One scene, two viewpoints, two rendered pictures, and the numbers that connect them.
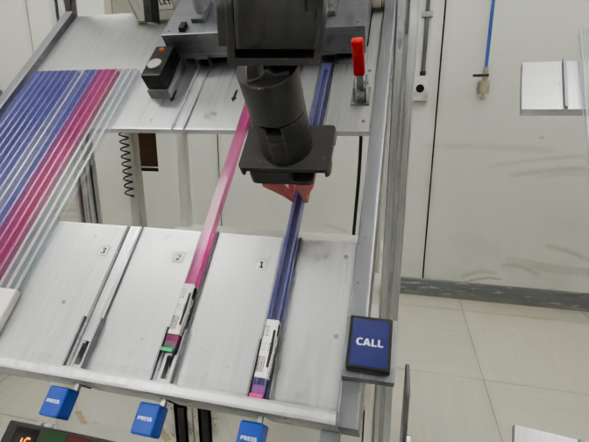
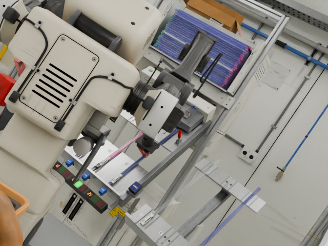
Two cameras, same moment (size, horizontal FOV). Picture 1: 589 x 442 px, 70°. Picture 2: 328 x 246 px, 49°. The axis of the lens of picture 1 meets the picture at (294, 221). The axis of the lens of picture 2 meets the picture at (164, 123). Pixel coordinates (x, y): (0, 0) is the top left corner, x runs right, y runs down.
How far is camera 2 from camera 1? 1.23 m
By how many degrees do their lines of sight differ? 12
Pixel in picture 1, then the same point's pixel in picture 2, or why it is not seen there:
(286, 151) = (145, 143)
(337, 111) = (169, 142)
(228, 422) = (84, 212)
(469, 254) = not seen: outside the picture
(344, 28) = (185, 124)
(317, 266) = (137, 171)
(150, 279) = (101, 151)
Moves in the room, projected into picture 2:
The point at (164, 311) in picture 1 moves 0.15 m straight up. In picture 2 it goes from (100, 159) to (116, 133)
